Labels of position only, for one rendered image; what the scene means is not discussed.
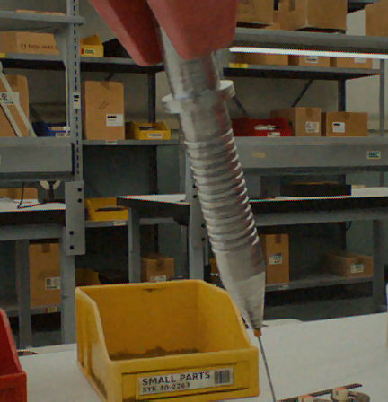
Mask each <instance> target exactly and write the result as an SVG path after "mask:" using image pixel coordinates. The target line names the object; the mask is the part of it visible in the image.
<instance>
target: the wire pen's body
mask: <svg viewBox="0 0 388 402"><path fill-rule="evenodd" d="M147 5H148V4H147ZM148 8H149V12H150V15H151V19H152V23H153V25H154V31H155V35H156V38H157V42H158V45H159V49H160V51H161V55H162V59H163V64H164V68H165V71H166V74H167V78H168V84H169V88H170V92H171V93H170V94H168V95H167V96H165V97H163V98H162V99H161V101H162V104H163V110H164V112H167V113H176V114H177V118H178V120H179V124H180V128H181V132H182V133H183V135H184V138H185V141H184V144H185V147H186V148H188V149H187V154H188V156H189V158H188V160H189V164H190V165H191V166H190V169H191V172H192V173H193V175H192V177H193V179H194V181H195V182H196V183H195V187H196V189H197V190H198V191H197V193H198V198H200V200H199V202H200V205H201V206H202V207H201V209H202V213H203V215H204V219H205V223H206V226H207V235H208V237H209V242H210V245H211V246H212V252H213V255H214V259H215V262H216V268H217V272H218V274H219V278H220V279H221V280H222V281H226V282H241V281H245V280H248V279H251V278H253V277H255V276H257V275H259V274H260V273H262V272H263V271H264V269H265V267H266V265H265V262H264V258H263V255H262V251H261V247H260V241H259V238H258V236H257V235H258V233H257V230H256V228H255V223H254V221H253V215H252V212H251V206H250V205H249V198H248V197H247V190H246V184H245V180H244V179H243V172H242V171H241V169H242V166H241V164H240V163H239V161H240V159H239V155H238V154H237V149H236V146H234V145H235V141H234V138H233V137H232V136H233V130H232V129H230V126H229V116H228V112H227V106H226V102H225V101H226V100H227V99H229V98H231V97H233V96H234V95H235V91H234V86H233V82H232V81H220V77H219V73H218V71H217V66H216V60H215V56H214V52H210V53H208V54H206V55H204V56H202V57H197V58H195V59H190V60H184V59H182V58H181V57H180V56H179V55H178V53H177V52H176V50H175V49H174V48H173V46H172V43H171V42H170V41H169V39H168V36H167V34H166V32H165V31H164V29H163V28H162V26H161V24H160V23H159V22H158V20H157V18H156V16H155V15H154V12H153V11H152V9H151V7H150V6H149V5H148Z"/></svg>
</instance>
